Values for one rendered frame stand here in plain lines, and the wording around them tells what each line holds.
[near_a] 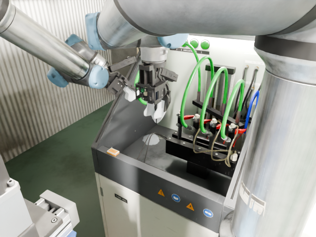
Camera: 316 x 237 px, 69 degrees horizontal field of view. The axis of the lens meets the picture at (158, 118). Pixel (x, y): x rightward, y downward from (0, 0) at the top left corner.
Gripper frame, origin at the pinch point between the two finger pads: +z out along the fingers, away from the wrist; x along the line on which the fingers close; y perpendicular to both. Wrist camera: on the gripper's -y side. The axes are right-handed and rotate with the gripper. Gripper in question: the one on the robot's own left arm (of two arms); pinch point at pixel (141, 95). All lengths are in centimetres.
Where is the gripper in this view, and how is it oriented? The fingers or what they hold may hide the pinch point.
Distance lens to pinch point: 99.7
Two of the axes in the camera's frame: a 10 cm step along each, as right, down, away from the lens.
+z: 7.0, 5.7, 4.2
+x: 3.6, 2.2, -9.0
